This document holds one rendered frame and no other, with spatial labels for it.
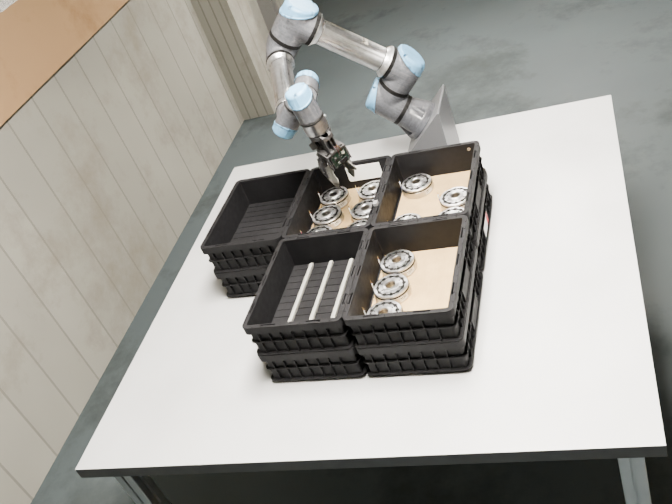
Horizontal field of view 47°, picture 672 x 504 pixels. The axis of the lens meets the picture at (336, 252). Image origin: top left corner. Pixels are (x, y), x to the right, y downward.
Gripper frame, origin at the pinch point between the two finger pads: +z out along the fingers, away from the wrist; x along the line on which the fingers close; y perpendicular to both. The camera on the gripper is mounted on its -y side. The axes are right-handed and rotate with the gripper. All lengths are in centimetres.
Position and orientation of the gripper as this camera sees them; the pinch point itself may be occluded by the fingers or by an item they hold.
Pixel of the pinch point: (343, 178)
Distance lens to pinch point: 245.0
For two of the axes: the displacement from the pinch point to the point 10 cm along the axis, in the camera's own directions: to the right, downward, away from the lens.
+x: 7.6, -6.2, 1.7
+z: 4.3, 6.9, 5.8
